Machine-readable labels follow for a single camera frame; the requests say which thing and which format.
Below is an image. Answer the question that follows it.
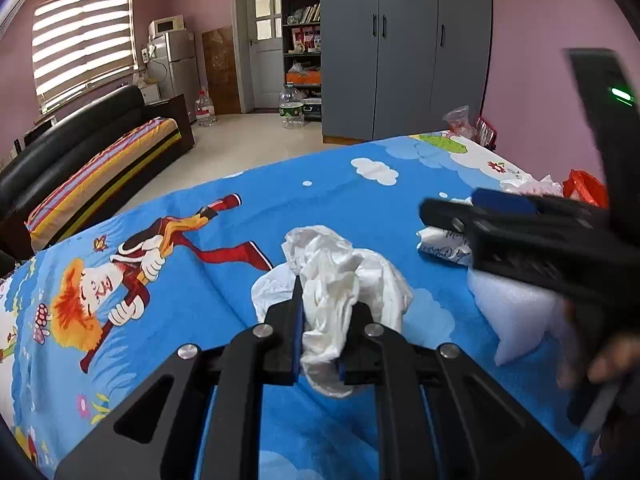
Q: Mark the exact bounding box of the black leather sofa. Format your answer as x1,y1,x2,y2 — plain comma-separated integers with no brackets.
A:
0,84,196,261

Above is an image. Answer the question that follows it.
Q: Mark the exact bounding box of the dark open bookshelf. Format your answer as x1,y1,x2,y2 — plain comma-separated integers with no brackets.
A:
280,0,323,121

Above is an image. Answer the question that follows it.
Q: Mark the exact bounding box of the striped sofa cushion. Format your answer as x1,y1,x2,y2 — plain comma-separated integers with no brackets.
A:
25,117,181,241

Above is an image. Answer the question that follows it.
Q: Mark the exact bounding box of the white glazed door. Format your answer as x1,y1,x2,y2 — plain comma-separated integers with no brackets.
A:
245,0,286,111

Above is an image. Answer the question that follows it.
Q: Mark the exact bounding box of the red label water bottle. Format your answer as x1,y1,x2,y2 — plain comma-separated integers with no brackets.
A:
194,89,217,127

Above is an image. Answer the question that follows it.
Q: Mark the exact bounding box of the green label water bottle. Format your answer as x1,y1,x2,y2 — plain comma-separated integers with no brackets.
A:
278,82,306,129

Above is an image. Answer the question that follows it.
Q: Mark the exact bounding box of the striped window blind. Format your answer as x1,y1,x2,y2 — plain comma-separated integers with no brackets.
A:
31,0,137,113

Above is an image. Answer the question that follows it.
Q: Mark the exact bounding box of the white foam block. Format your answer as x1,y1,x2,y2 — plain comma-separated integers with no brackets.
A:
467,267,583,367

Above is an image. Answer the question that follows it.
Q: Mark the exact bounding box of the brown cardboard board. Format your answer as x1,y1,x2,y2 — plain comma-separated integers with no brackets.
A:
201,26,241,116

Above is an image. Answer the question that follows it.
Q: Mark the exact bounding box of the person's right hand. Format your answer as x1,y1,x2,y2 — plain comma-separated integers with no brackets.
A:
586,329,640,385

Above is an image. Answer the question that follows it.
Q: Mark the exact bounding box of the silver fridge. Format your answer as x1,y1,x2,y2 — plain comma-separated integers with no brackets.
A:
149,30,201,110

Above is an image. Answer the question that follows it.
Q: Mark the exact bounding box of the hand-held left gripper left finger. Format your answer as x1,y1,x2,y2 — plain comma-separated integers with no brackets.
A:
54,275,307,480

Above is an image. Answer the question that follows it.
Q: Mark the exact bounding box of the white microwave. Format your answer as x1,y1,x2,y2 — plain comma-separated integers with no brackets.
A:
148,15,185,38

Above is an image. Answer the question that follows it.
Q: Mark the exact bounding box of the white plastic bag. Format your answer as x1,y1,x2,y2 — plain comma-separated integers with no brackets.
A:
500,174,563,197
251,225,415,400

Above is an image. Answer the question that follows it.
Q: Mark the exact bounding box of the red packet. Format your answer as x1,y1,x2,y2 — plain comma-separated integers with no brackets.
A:
475,116,498,151

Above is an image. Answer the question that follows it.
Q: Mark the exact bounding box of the blue cartoon printed blanket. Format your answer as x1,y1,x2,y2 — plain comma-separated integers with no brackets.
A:
0,130,608,480

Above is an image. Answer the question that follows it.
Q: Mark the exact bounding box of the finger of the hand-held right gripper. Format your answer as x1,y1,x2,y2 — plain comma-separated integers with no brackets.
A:
419,198,576,291
471,188,608,226

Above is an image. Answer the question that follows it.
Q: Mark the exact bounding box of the white printed paper packet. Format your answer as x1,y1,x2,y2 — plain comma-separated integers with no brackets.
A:
416,225,475,267

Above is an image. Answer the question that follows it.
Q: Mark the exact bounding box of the blue-grey wardrobe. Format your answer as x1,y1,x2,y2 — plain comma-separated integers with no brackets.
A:
319,0,493,143

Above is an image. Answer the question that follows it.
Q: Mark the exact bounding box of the red bag lined bin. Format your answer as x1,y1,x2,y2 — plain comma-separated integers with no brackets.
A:
562,169,608,208

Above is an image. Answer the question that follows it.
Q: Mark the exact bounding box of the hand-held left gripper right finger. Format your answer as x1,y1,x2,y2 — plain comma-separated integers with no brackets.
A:
337,301,586,480

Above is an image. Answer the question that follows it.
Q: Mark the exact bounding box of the clear plastic bag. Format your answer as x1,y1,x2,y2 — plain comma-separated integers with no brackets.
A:
442,105,476,138

